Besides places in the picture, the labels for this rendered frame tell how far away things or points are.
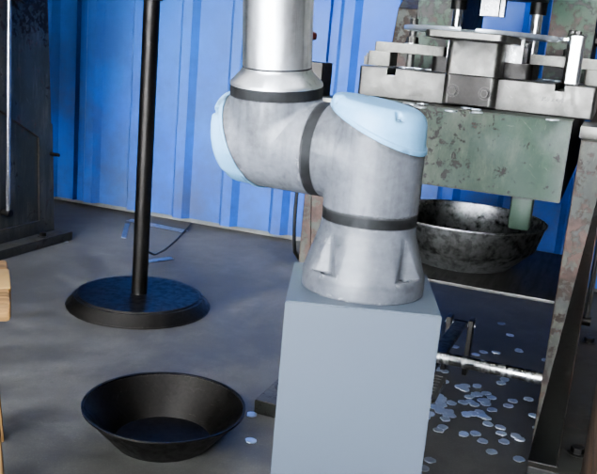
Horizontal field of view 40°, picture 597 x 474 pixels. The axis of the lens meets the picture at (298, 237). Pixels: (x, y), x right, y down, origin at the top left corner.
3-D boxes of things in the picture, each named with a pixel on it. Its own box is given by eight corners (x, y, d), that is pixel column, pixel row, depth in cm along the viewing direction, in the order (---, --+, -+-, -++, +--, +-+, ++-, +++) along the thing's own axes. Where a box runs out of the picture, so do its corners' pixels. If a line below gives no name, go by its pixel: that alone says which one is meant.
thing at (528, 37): (421, 33, 176) (422, 28, 176) (563, 43, 166) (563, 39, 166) (387, 25, 149) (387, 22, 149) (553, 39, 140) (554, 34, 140)
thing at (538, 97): (591, 120, 151) (597, 87, 150) (356, 95, 166) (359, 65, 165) (595, 113, 179) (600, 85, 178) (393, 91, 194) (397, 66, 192)
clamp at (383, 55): (441, 71, 171) (447, 20, 169) (363, 64, 177) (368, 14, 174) (447, 71, 177) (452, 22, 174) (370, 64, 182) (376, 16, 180)
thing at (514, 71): (530, 80, 161) (533, 64, 160) (429, 71, 167) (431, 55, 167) (538, 79, 176) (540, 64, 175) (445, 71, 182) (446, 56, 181)
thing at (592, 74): (614, 87, 160) (623, 33, 158) (525, 79, 166) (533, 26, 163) (614, 86, 166) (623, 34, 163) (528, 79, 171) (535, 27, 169)
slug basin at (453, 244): (532, 292, 159) (541, 243, 157) (363, 262, 170) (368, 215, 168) (546, 257, 190) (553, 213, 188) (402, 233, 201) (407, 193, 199)
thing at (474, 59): (495, 112, 143) (507, 31, 140) (416, 103, 147) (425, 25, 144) (512, 106, 165) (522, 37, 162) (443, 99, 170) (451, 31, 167)
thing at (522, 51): (521, 63, 163) (525, 39, 162) (446, 56, 168) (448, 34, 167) (526, 64, 172) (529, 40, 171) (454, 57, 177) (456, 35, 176)
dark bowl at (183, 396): (196, 497, 136) (199, 458, 134) (44, 452, 146) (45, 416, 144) (267, 425, 163) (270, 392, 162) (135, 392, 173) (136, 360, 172)
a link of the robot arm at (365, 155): (399, 224, 93) (413, 102, 90) (293, 205, 99) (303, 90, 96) (432, 210, 104) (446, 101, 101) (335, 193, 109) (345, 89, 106)
